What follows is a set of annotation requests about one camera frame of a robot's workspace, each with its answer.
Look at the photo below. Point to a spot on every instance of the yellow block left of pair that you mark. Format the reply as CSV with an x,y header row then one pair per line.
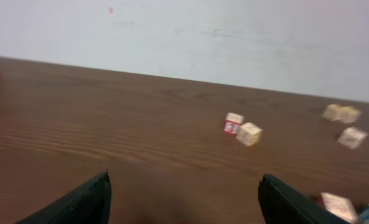
x,y
332,112

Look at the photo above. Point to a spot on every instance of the wooden block red side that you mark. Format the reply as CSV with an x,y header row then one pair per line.
x,y
232,122

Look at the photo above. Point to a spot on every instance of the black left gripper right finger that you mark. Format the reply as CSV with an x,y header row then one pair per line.
x,y
282,204

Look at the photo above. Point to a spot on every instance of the yellow block of pair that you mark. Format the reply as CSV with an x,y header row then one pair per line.
x,y
349,114
332,112

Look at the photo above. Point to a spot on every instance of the yellow block right of pair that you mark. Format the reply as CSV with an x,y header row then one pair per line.
x,y
349,114

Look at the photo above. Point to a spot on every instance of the wooden block brown print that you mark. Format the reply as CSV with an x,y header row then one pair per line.
x,y
352,137

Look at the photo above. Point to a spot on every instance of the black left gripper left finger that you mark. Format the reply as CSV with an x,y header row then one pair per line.
x,y
89,203

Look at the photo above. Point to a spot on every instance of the wooden block yellow print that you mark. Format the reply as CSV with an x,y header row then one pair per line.
x,y
249,134

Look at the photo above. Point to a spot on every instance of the wooden block hourglass print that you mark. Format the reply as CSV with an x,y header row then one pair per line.
x,y
339,206

